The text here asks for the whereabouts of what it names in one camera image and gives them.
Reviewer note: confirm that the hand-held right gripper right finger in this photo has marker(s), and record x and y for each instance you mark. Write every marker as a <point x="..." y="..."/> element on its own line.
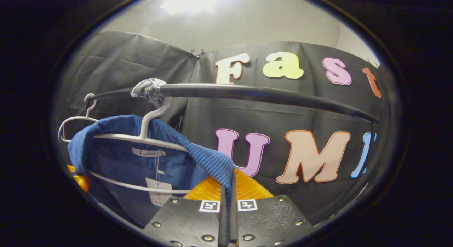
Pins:
<point x="233" y="222"/>

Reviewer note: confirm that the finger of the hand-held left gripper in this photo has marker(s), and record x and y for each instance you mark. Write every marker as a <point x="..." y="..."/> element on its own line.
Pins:
<point x="82" y="181"/>

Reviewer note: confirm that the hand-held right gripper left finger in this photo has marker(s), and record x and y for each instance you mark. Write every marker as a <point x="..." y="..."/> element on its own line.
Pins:
<point x="223" y="225"/>

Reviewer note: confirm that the white hanger with taped hook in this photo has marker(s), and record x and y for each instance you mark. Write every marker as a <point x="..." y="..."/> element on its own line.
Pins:
<point x="145" y="126"/>

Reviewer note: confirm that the white plastic hanger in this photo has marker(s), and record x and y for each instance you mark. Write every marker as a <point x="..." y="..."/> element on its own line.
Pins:
<point x="75" y="118"/>

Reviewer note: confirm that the black clothes rack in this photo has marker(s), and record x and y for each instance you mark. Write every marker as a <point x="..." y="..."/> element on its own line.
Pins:
<point x="247" y="93"/>

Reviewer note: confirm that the white paper price tag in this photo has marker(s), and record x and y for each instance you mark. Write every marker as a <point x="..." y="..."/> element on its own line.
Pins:
<point x="159" y="192"/>

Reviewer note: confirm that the crumpled silver tape wrap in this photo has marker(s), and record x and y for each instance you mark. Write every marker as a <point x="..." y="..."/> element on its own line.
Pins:
<point x="148" y="89"/>

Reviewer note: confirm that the black backdrop cloth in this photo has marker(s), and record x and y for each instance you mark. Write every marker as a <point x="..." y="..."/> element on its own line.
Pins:
<point x="141" y="63"/>

